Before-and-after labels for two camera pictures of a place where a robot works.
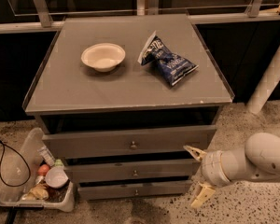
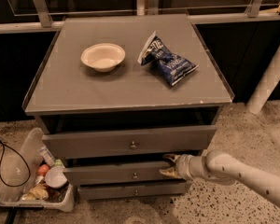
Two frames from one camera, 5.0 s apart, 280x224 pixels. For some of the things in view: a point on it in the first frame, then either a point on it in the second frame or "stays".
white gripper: (211, 167) -> (183, 166)
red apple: (43, 170) stays
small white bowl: (56, 177) stays
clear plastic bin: (36, 179) stays
